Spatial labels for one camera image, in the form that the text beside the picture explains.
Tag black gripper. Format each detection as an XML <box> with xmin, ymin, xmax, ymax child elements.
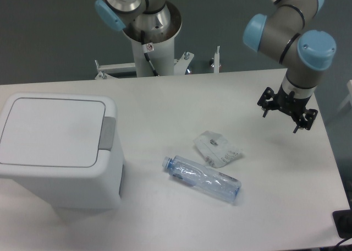
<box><xmin>257</xmin><ymin>81</ymin><xmax>318</xmax><ymax>133</ymax></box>

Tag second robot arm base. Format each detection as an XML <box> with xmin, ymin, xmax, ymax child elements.
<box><xmin>95</xmin><ymin>0</ymin><xmax>166</xmax><ymax>31</ymax></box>

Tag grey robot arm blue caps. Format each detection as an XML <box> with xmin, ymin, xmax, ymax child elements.
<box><xmin>243</xmin><ymin>0</ymin><xmax>337</xmax><ymax>130</ymax></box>

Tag white trash can body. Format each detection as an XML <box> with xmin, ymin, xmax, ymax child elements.
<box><xmin>1</xmin><ymin>92</ymin><xmax>124</xmax><ymax>209</ymax></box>

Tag white trash can lid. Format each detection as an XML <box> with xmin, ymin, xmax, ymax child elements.
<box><xmin>1</xmin><ymin>97</ymin><xmax>105</xmax><ymax>168</ymax></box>

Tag white furniture piece right edge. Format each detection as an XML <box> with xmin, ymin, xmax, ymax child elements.
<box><xmin>337</xmin><ymin>80</ymin><xmax>352</xmax><ymax>115</ymax></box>

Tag crumpled white plastic wrapper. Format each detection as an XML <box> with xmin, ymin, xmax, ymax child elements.
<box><xmin>193</xmin><ymin>130</ymin><xmax>242</xmax><ymax>168</ymax></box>

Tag crushed clear plastic bottle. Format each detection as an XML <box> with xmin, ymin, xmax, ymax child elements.
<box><xmin>162</xmin><ymin>156</ymin><xmax>241</xmax><ymax>204</ymax></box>

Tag black device at table edge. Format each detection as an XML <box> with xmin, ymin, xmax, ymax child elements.
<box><xmin>332</xmin><ymin>210</ymin><xmax>351</xmax><ymax>238</ymax></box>

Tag grey lid push button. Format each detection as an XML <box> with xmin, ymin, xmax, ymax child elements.
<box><xmin>98</xmin><ymin>117</ymin><xmax>116</xmax><ymax>151</ymax></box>

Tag white pedestal foot frame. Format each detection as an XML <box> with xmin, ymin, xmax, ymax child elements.
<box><xmin>94</xmin><ymin>46</ymin><xmax>222</xmax><ymax>80</ymax></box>

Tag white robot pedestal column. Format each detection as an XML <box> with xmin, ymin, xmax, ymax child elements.
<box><xmin>123</xmin><ymin>1</ymin><xmax>182</xmax><ymax>61</ymax></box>

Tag black cable on pedestal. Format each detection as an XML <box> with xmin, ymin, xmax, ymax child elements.
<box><xmin>140</xmin><ymin>30</ymin><xmax>160</xmax><ymax>77</ymax></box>

